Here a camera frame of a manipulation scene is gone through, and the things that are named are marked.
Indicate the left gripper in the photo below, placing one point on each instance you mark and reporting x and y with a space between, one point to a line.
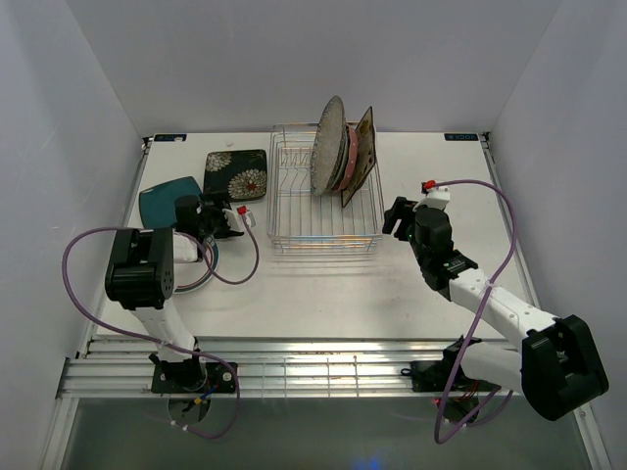
219 203

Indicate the black floral square plate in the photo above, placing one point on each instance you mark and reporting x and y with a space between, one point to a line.
241 175

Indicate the teal square plate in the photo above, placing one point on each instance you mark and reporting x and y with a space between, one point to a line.
157 204

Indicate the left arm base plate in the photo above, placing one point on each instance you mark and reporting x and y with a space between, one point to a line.
211 377

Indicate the blue table label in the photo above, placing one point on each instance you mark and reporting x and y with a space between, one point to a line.
170 137
461 137

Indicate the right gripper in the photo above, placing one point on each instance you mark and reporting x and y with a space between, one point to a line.
402 210

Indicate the wire dish rack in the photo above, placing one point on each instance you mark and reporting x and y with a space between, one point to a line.
301 223

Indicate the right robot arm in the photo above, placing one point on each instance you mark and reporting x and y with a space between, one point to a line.
553 362

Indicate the cream flower square plate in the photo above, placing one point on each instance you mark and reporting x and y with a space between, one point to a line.
366 158

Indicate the large speckled round plate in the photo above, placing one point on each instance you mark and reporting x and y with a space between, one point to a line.
328 146

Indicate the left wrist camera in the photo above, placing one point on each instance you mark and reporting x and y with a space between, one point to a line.
239 220

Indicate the pink polka dot plate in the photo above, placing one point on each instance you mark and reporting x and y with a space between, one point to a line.
351 160

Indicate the left blue table label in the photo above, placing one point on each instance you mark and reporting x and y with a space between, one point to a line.
170 137

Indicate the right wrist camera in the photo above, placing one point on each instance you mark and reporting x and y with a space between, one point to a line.
434 196

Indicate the right blue table label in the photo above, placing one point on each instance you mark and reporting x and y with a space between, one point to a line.
461 137

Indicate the white plate green rim left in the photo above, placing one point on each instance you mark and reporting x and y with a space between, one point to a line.
193 276

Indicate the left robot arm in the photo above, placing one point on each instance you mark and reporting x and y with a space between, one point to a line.
141 277

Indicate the mint green flower plate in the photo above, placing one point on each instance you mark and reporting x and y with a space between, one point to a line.
339 168

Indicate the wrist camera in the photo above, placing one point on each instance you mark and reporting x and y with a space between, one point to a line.
434 196
239 220

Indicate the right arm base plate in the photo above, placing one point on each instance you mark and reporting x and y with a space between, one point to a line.
432 376

